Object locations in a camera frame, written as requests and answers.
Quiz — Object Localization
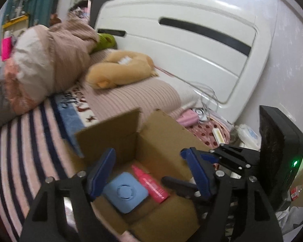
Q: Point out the brown cardboard box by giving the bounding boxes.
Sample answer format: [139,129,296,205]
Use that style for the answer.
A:
[74,108,211,236]

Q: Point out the white cable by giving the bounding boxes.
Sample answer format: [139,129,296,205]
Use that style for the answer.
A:
[192,81,221,113]

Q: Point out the cluttered shelf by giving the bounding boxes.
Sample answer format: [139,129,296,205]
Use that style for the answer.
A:
[68,0,92,19]

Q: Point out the white round charger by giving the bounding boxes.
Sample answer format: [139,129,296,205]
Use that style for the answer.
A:
[192,108,208,122]

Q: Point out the white tube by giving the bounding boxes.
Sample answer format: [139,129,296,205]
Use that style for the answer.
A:
[212,128,227,146]

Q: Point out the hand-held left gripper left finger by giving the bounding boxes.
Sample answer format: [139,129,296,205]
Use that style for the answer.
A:
[19,147,117,242]

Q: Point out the white tissue pack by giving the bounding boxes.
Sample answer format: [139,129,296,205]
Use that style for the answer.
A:
[235,124,262,147]

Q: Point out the bright pink bag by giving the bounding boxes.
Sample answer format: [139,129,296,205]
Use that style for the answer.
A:
[1,37,14,61]

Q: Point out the pink navy striped bedsheet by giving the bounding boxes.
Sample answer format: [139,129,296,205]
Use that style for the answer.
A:
[0,101,91,242]

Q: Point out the blue printed blanket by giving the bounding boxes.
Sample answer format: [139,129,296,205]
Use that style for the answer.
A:
[53,84,98,158]

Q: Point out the pink bundled quilt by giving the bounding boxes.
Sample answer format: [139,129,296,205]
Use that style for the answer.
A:
[4,18,101,114]

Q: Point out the pink bottle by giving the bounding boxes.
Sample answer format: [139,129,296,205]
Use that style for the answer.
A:
[131,165,170,204]

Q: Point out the red string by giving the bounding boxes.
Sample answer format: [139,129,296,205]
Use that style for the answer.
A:
[154,65,178,79]

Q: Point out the white bed headboard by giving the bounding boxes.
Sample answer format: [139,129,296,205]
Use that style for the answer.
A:
[94,0,272,125]

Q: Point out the light blue square device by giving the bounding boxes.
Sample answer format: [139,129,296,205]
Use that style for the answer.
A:
[102,172,149,214]

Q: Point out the pink ribbed pillow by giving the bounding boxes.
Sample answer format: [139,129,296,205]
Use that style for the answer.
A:
[84,77,201,123]

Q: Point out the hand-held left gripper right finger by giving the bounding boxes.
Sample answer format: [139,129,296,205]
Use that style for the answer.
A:
[180,147,284,242]

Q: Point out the small bottle red label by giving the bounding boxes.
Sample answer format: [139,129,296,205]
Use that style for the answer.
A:
[288,165,303,208]

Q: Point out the pink dotted sheet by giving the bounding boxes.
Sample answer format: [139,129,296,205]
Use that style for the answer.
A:
[185,117,234,148]

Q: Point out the teal curtain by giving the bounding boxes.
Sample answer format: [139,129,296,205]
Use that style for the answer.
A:
[32,0,64,28]

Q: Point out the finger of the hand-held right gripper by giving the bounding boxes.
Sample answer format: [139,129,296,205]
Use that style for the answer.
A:
[202,143,262,180]
[162,176,201,203]

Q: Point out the yellow plush toy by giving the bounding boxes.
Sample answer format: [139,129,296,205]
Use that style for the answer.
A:
[86,50,160,89]

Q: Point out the green plush toy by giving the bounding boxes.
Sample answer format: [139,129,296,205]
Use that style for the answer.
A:
[89,33,118,55]

